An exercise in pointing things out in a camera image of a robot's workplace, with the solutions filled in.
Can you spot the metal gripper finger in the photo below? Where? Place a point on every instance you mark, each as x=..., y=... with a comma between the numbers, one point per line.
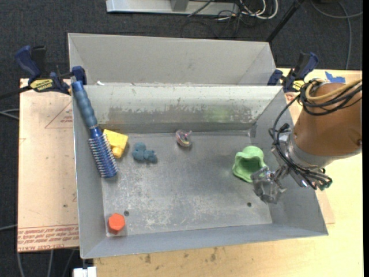
x=258, y=180
x=274, y=195

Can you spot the green soft cup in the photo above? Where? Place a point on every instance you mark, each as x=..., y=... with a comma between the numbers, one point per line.
x=245, y=166

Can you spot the grey metal bin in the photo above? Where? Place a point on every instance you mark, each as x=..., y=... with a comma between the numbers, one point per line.
x=184, y=189

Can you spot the blue-grey toy animal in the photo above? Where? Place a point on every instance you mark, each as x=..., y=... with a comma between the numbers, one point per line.
x=142, y=153

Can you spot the yellow toy block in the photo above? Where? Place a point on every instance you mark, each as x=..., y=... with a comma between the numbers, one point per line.
x=116, y=140

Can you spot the orange hexagonal block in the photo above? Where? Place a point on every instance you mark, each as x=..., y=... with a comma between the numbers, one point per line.
x=116, y=223

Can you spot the blue hairbrush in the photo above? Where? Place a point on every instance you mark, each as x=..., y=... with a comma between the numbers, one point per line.
x=99, y=151

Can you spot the brown cardboard board red print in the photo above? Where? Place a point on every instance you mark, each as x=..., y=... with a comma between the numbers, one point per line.
x=46, y=160

